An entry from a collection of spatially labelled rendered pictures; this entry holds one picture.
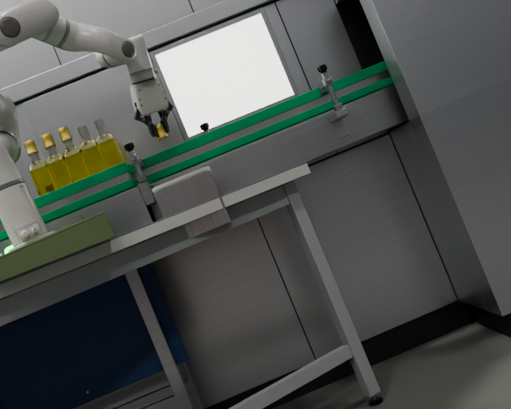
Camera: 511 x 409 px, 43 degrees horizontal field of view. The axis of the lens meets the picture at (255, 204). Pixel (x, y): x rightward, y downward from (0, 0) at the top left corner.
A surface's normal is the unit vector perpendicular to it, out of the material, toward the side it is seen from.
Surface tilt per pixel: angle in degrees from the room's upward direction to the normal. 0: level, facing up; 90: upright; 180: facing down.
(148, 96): 107
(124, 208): 90
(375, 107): 90
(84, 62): 90
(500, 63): 90
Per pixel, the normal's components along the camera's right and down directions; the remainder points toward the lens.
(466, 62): 0.04, -0.02
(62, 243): 0.39, -0.16
